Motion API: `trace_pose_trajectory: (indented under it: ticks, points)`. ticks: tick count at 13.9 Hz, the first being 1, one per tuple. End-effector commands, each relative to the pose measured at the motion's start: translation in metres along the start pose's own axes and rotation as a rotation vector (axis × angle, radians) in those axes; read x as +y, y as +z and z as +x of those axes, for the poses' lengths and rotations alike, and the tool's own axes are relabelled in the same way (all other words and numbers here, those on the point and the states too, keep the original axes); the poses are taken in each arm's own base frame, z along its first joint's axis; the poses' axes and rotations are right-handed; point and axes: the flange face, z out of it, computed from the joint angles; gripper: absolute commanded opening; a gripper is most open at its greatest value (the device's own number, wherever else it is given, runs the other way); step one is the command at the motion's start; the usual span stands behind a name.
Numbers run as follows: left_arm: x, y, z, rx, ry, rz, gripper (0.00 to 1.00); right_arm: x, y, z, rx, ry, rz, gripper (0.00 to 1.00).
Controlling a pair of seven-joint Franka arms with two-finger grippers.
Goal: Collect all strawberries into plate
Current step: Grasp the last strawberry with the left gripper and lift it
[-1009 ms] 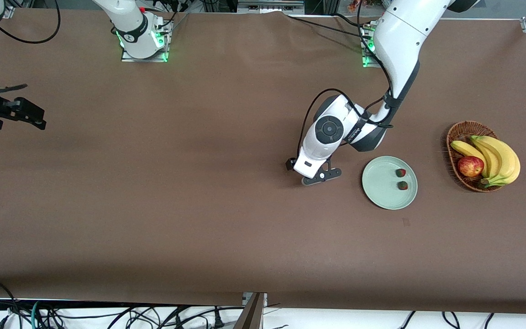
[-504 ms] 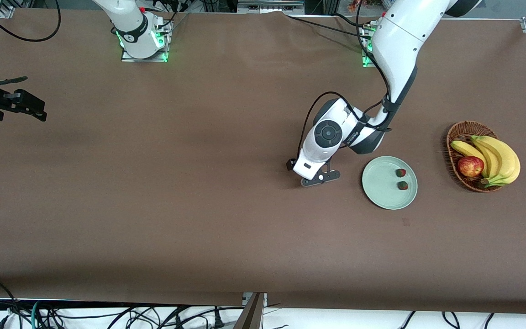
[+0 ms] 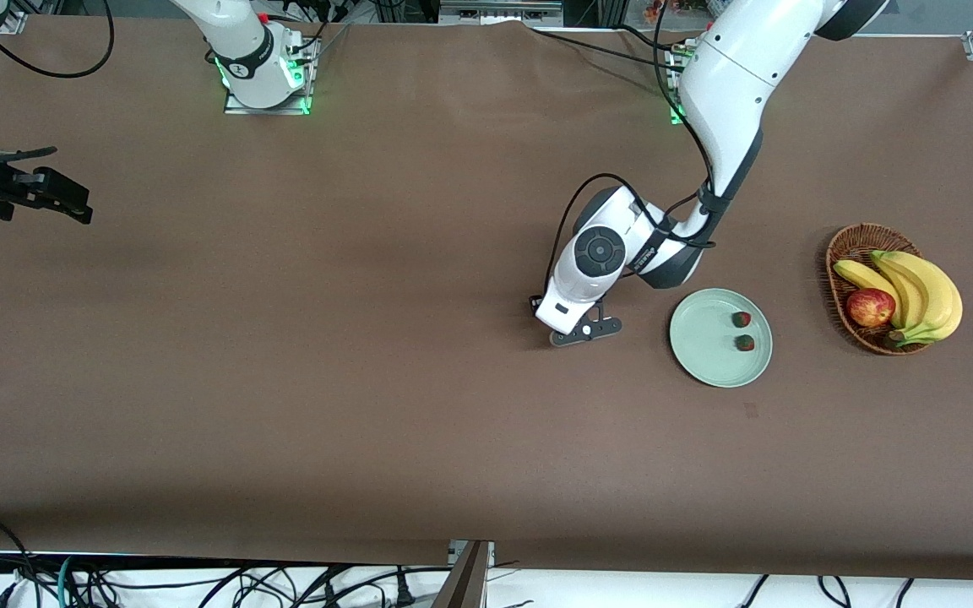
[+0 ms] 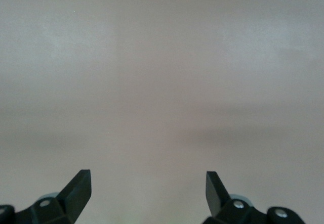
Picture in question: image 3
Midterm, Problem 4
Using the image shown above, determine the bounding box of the light green round plate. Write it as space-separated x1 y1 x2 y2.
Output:
669 288 774 389

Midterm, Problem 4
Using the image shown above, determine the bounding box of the brown table cover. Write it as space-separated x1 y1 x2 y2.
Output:
0 14 973 584

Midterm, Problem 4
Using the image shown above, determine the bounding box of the brown wicker basket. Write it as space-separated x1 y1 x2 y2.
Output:
825 224 935 356

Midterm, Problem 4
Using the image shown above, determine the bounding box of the red apple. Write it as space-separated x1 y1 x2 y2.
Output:
845 288 897 328

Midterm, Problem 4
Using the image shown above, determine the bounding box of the yellow banana bunch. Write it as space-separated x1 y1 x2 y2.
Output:
833 250 964 348

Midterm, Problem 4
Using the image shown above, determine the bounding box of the orange colourful object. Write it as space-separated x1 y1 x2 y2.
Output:
644 0 707 24

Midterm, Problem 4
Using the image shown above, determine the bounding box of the grey metal device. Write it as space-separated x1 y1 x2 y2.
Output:
438 0 565 27

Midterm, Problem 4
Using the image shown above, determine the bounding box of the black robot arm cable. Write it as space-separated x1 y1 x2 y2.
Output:
0 0 116 166
544 0 717 296

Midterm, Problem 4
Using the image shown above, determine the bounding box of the aluminium frame post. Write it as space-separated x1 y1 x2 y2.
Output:
432 539 497 608

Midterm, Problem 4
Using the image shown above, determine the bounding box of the long thin black cable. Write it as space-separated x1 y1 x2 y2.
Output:
527 28 678 72

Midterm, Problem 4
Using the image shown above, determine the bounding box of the short thin black cable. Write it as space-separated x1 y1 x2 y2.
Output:
613 24 673 52

